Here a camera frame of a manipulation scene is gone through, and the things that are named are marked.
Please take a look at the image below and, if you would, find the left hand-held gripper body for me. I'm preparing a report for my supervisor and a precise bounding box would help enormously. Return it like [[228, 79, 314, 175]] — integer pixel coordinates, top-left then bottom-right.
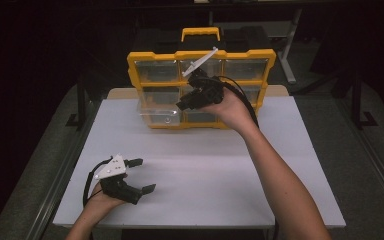
[[94, 153, 144, 206]]

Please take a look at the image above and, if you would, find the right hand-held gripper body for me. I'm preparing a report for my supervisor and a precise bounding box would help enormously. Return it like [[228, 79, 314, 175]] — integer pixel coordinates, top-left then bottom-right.
[[182, 46, 225, 111]]

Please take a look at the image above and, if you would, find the clear plastic drawer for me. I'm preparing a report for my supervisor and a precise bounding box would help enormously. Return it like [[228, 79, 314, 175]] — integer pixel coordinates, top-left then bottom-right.
[[137, 86, 183, 127]]

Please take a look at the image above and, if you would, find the yellow parts organizer cabinet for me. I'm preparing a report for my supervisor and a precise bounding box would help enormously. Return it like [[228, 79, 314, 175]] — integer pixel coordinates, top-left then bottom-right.
[[126, 26, 277, 130]]

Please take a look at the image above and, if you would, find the person's right hand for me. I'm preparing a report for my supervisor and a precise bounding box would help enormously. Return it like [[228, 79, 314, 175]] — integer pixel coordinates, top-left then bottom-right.
[[199, 87, 259, 136]]

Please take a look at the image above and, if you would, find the person's left hand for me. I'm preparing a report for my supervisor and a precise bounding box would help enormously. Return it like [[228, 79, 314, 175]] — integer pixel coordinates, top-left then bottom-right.
[[85, 178, 128, 218]]

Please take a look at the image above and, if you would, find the group of clear organizer bins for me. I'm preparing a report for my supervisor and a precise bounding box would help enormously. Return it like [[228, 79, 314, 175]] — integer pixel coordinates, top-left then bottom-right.
[[134, 59, 270, 124]]

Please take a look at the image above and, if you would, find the black metal stand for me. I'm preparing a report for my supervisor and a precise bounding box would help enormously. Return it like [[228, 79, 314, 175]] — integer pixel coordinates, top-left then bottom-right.
[[350, 69, 380, 130], [65, 74, 92, 130]]

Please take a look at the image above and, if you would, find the white metal desk leg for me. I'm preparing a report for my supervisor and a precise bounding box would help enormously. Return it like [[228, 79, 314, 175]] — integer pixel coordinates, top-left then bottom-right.
[[276, 8, 304, 85]]

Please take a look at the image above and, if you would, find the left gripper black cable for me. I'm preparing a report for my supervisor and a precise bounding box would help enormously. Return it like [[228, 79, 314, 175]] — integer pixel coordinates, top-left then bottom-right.
[[82, 157, 114, 208]]

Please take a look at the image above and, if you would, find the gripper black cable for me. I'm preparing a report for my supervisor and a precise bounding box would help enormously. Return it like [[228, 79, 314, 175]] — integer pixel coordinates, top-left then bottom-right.
[[218, 75, 280, 240], [82, 157, 114, 208]]

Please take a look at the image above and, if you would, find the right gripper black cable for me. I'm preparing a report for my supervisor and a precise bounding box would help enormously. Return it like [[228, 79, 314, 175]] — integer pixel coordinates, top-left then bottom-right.
[[218, 75, 280, 240]]

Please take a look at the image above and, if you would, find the aluminium rail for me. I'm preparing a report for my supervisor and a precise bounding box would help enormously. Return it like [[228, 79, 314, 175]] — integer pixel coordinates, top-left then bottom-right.
[[334, 98, 384, 214], [24, 99, 105, 240]]

